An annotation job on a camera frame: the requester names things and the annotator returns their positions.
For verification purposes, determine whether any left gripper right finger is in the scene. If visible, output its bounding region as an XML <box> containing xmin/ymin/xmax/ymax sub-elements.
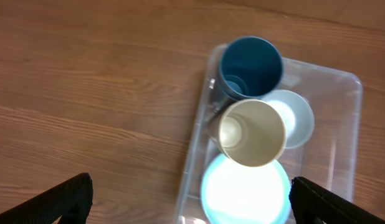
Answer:
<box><xmin>289</xmin><ymin>177</ymin><xmax>385</xmax><ymax>224</ymax></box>

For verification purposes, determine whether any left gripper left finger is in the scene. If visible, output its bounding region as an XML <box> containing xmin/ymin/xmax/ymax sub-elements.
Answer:
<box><xmin>0</xmin><ymin>173</ymin><xmax>93</xmax><ymax>224</ymax></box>

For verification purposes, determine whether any light blue plate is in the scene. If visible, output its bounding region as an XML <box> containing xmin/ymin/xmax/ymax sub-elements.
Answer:
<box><xmin>201</xmin><ymin>154</ymin><xmax>291</xmax><ymax>223</ymax></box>

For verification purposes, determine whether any grey bowl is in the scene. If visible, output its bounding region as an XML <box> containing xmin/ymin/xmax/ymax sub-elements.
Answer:
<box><xmin>262</xmin><ymin>90</ymin><xmax>315</xmax><ymax>149</ymax></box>

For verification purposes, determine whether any cream cup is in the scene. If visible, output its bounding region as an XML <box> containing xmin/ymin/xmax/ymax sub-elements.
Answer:
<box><xmin>207</xmin><ymin>99</ymin><xmax>287</xmax><ymax>167</ymax></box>

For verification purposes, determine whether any blue cup top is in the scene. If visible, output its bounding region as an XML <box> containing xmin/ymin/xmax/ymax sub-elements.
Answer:
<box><xmin>218</xmin><ymin>36</ymin><xmax>284</xmax><ymax>100</ymax></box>

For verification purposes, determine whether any clear plastic storage bin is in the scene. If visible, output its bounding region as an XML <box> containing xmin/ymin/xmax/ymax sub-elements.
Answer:
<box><xmin>174</xmin><ymin>44</ymin><xmax>363</xmax><ymax>223</ymax></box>

